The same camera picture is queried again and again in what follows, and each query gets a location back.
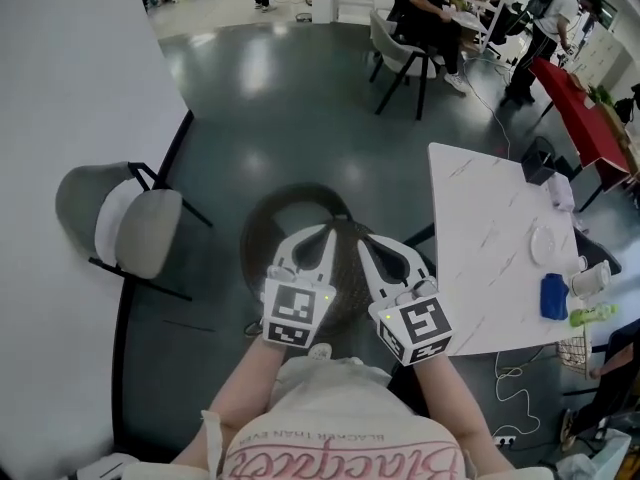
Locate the white plastic bag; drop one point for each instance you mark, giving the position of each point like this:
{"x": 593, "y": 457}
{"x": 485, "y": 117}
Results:
{"x": 595, "y": 455}

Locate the hand-held gripper camera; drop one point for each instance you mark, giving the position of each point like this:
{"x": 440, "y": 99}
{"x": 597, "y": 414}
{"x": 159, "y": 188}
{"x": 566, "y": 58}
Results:
{"x": 425, "y": 287}
{"x": 282, "y": 274}

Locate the small green potted plant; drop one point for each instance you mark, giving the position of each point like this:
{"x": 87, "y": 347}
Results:
{"x": 601, "y": 95}

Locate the clear plastic cup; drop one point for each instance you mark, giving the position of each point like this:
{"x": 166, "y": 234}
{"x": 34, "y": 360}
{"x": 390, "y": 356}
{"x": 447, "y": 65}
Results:
{"x": 590, "y": 280}

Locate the small white cup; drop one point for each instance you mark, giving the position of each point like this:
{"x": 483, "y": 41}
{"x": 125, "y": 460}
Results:
{"x": 582, "y": 263}

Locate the black square container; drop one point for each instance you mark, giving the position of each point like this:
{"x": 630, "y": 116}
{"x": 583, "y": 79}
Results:
{"x": 537, "y": 163}

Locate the white power strip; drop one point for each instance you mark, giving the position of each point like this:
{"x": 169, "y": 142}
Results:
{"x": 504, "y": 440}

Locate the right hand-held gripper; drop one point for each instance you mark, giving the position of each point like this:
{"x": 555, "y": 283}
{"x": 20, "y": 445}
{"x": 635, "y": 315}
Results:
{"x": 415, "y": 325}

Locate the white tissue pack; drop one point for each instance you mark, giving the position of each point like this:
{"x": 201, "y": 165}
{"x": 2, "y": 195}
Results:
{"x": 562, "y": 193}

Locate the white marble table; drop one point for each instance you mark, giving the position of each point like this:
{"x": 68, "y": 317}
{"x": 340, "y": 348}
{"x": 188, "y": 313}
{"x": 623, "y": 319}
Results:
{"x": 480, "y": 248}

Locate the white plate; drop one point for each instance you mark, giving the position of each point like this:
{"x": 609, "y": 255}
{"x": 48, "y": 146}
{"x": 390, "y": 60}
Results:
{"x": 545, "y": 243}

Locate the green drink bottle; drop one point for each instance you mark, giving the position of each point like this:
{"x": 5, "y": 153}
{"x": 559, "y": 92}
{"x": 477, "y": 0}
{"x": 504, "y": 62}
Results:
{"x": 592, "y": 314}

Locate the person's white shoe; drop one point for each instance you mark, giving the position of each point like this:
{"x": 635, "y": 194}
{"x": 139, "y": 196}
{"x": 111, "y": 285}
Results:
{"x": 320, "y": 352}

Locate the left hand-held gripper camera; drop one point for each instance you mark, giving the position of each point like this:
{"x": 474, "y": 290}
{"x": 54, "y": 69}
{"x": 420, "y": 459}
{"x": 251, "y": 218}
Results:
{"x": 282, "y": 274}

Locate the person's right forearm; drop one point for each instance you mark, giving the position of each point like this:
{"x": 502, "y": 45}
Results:
{"x": 450, "y": 398}

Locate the person's left forearm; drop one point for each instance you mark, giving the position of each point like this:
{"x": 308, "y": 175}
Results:
{"x": 235, "y": 393}

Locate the blue cloth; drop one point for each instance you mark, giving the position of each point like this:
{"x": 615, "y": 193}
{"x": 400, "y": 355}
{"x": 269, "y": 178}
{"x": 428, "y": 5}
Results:
{"x": 554, "y": 295}

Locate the red cloth covered table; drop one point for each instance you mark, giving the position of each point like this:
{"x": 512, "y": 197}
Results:
{"x": 570, "y": 108}

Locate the right hand-held gripper camera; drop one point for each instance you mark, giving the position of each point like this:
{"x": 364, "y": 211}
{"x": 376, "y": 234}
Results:
{"x": 425, "y": 287}

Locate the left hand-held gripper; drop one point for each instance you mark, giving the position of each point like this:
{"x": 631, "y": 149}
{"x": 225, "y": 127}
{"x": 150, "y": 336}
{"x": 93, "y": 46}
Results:
{"x": 295, "y": 303}

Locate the grey upholstered chair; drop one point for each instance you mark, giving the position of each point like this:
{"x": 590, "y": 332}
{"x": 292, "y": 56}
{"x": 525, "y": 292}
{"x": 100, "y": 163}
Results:
{"x": 387, "y": 43}
{"x": 145, "y": 238}

